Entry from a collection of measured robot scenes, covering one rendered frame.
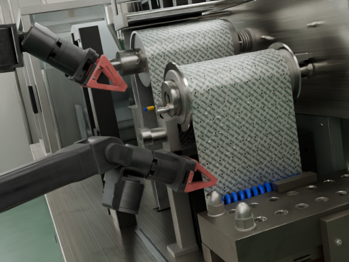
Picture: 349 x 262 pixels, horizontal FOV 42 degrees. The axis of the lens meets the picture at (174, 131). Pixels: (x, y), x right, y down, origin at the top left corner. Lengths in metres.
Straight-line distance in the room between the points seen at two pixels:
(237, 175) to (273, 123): 0.14
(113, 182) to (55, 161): 0.13
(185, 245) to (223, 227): 0.25
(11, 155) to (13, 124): 0.42
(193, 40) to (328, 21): 0.33
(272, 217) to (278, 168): 0.20
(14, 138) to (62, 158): 5.68
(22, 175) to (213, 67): 0.44
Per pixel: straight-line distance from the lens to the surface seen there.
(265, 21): 1.24
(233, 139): 0.95
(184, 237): 1.05
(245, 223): 0.79
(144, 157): 0.86
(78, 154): 0.78
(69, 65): 0.88
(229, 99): 0.94
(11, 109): 6.41
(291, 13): 1.14
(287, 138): 1.02
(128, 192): 0.85
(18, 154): 6.48
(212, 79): 0.93
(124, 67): 1.15
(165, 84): 0.94
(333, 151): 1.12
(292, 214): 0.84
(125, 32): 1.29
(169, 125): 0.97
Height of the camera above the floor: 1.35
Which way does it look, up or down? 10 degrees down
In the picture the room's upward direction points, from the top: 10 degrees counter-clockwise
